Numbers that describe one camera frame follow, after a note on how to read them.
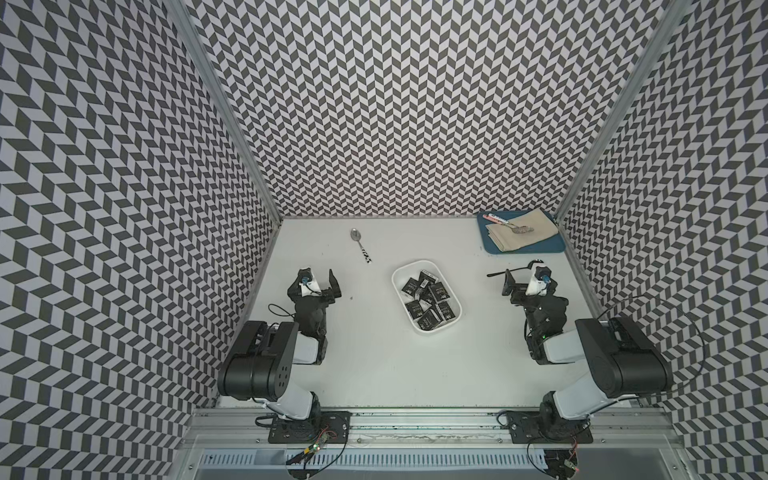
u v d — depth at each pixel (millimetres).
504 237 1123
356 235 1118
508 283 860
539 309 699
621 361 454
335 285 843
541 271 737
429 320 882
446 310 912
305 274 747
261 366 449
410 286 971
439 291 934
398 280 945
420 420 742
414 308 911
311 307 698
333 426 736
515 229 1144
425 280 961
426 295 937
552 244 1071
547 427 667
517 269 947
